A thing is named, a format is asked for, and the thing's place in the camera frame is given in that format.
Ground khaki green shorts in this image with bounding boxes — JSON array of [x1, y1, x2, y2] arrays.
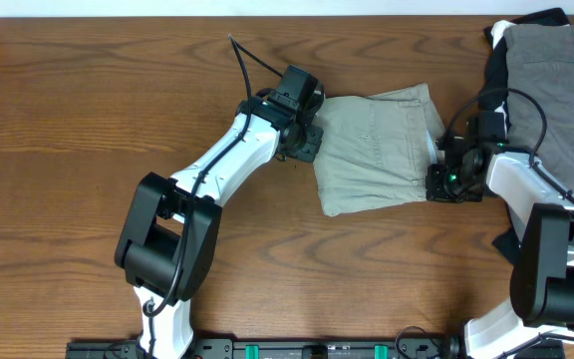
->
[[314, 83, 444, 216]]

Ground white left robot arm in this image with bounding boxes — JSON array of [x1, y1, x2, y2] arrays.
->
[[114, 92, 324, 358]]

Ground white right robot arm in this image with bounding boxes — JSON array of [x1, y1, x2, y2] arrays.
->
[[426, 144, 574, 358]]

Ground black folded garment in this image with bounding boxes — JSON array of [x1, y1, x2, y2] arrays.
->
[[478, 7, 570, 264]]

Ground grey folded shorts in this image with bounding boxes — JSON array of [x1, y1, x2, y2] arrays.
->
[[504, 24, 574, 193]]

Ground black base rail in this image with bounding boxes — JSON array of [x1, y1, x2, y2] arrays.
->
[[65, 337, 567, 359]]

